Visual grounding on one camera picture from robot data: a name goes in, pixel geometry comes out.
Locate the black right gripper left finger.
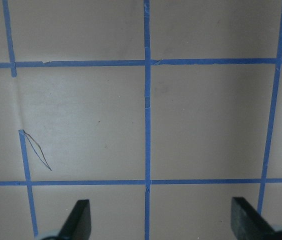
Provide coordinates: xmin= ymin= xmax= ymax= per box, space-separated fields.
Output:
xmin=57 ymin=199 xmax=91 ymax=240

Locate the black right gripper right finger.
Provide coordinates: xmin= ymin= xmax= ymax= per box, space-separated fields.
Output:
xmin=230 ymin=197 xmax=275 ymax=240

